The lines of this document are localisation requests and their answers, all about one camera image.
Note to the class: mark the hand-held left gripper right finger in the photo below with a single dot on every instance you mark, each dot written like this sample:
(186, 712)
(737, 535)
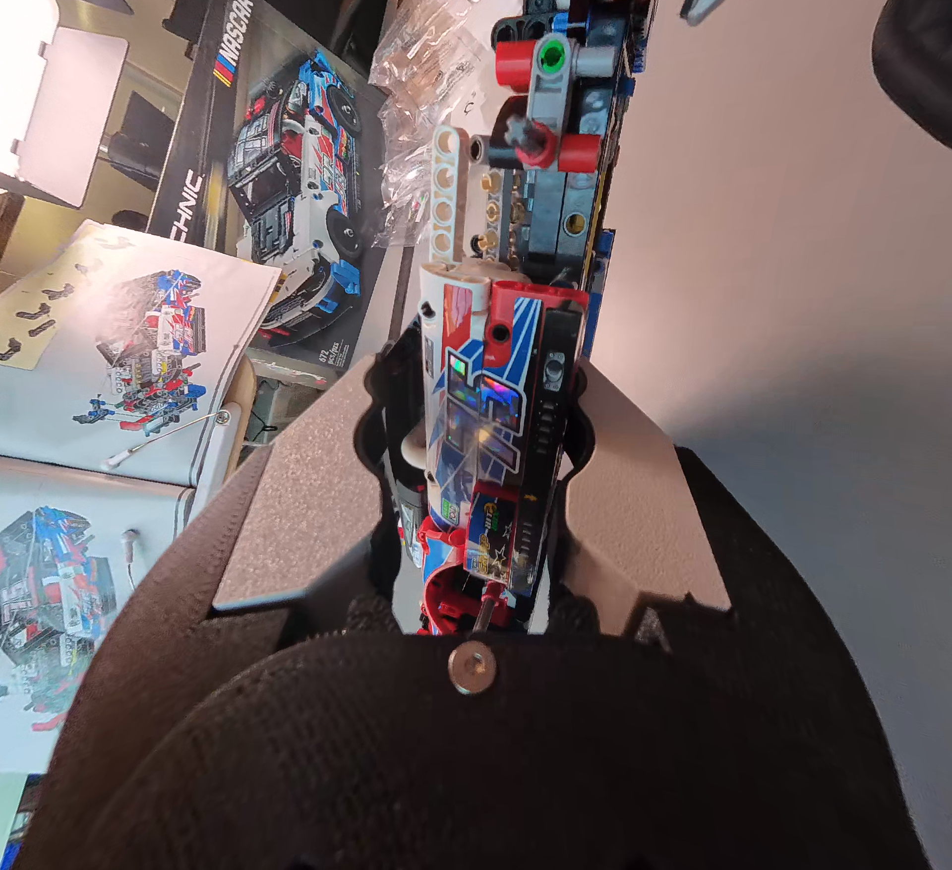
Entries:
(639, 513)

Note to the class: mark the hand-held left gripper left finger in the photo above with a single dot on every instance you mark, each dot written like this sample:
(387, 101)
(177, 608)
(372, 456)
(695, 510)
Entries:
(297, 513)

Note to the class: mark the toy brick race car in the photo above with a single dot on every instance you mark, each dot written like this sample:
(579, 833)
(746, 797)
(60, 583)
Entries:
(483, 379)

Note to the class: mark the grey desk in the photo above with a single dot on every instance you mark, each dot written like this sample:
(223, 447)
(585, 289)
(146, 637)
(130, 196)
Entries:
(744, 290)

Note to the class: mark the white book stand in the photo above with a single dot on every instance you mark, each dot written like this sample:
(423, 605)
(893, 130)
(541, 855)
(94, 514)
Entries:
(216, 453)

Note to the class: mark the black chair armrest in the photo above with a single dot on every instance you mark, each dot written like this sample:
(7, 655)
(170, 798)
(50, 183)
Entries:
(915, 44)

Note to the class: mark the open instruction booklet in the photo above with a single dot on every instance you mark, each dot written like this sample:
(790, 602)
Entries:
(111, 304)

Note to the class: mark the toy car set box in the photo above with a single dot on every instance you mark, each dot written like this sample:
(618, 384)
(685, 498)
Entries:
(223, 141)

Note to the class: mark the white studio light panel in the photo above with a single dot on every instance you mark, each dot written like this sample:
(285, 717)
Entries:
(44, 66)

